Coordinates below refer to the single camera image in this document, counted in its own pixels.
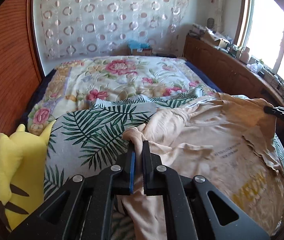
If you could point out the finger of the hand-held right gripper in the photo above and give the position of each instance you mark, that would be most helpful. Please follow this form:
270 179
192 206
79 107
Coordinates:
277 112

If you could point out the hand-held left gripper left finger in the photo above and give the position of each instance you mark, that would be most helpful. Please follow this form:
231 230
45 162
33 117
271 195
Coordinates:
132 170

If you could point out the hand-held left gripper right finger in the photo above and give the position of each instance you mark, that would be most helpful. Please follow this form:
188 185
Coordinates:
147 175

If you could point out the peach printed t-shirt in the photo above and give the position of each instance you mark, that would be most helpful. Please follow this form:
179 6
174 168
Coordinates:
207 142

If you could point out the white plastic bag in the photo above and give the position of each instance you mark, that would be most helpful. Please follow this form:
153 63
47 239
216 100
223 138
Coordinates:
255 67

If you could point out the palm leaf bed sheet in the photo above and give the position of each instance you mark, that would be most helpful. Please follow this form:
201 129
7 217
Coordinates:
94 130

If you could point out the wooden framed window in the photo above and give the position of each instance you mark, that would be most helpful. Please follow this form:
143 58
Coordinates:
264 30

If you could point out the wooden low cabinet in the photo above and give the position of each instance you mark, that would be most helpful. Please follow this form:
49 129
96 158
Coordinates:
219 62

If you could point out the open cardboard box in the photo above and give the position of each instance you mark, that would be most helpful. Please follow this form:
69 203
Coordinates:
217 41

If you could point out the dark oval ornament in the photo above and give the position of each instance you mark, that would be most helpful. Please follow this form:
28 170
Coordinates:
210 23

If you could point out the yellow plush toy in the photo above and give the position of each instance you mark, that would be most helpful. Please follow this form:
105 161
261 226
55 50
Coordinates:
19 167

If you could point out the stack of patterned boxes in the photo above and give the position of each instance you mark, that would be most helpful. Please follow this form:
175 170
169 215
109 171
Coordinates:
198 30

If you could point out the small cardboard box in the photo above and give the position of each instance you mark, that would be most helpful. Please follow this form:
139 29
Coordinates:
142 52

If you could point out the blue plastic bag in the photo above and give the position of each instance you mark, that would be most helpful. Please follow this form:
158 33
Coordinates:
137 45

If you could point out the circle patterned sheer curtain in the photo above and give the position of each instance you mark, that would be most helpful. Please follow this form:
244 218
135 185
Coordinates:
107 17

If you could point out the wooden slatted wardrobe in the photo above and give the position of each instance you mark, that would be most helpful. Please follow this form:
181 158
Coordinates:
6 67

